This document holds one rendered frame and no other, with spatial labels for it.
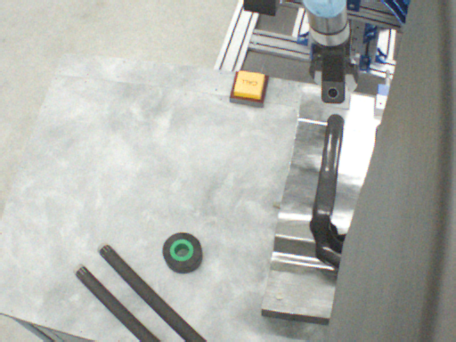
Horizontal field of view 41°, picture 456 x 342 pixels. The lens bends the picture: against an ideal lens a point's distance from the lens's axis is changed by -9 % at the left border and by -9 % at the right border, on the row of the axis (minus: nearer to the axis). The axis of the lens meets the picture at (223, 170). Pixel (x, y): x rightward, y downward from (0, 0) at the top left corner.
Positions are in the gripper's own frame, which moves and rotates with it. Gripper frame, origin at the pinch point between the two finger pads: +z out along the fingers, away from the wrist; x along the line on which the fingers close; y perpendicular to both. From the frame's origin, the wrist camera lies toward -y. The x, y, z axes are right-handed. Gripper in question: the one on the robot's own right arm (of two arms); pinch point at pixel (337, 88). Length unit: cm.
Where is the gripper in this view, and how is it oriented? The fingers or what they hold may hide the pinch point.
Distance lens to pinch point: 138.8
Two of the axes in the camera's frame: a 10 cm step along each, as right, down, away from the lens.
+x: -9.6, -1.0, 2.6
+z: 2.1, 3.5, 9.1
